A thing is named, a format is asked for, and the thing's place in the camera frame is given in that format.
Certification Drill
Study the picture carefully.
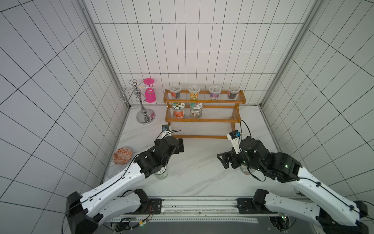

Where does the jar with red strawberry lid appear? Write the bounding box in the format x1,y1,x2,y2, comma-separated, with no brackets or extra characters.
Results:
240,166,251,176

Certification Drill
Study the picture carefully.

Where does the jar with green tree lid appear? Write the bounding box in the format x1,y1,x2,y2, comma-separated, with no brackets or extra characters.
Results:
154,167,168,180

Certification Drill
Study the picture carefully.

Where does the jar with flower lid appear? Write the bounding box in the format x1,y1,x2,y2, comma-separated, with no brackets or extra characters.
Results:
172,102,186,119

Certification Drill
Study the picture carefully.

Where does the jar with pink floral lid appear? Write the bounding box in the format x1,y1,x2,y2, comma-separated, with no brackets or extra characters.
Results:
190,102,203,119

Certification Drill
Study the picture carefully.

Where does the clear cup with dark seeds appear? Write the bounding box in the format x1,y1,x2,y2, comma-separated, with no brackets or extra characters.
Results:
170,84,181,99

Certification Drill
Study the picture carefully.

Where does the clear cup with yellow label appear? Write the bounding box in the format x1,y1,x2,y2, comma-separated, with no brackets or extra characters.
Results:
189,85,201,100

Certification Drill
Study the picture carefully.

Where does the clear cup with purple label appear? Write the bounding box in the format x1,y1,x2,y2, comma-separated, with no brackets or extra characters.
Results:
209,86,222,101

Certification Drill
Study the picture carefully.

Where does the small clear seed cup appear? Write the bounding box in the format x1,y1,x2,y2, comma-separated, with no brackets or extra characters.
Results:
227,85,240,99

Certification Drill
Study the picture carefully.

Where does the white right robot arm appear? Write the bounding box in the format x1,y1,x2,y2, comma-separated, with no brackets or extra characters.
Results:
217,131,369,234

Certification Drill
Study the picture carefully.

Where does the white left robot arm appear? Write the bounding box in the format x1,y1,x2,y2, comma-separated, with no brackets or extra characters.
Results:
63,136,184,234

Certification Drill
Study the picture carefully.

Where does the orange wooden tiered shelf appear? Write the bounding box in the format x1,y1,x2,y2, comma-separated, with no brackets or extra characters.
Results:
163,90,246,131

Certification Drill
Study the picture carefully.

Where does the silver glass holder stand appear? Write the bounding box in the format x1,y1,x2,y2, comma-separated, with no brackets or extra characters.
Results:
120,79,155,125

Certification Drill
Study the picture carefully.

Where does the pink plastic wine glass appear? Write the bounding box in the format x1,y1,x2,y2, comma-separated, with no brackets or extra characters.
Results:
144,78,156,103

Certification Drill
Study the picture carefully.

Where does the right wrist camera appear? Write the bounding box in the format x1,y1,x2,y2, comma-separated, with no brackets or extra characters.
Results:
227,130,241,154

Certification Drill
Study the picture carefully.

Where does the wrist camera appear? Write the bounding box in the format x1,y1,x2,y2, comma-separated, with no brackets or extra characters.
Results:
227,130,241,154
161,124,170,138

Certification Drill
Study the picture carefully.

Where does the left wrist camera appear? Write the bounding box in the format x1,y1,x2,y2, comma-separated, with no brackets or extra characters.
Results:
161,124,170,138

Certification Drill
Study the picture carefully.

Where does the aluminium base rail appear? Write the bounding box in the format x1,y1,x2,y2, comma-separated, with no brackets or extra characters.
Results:
81,195,319,224

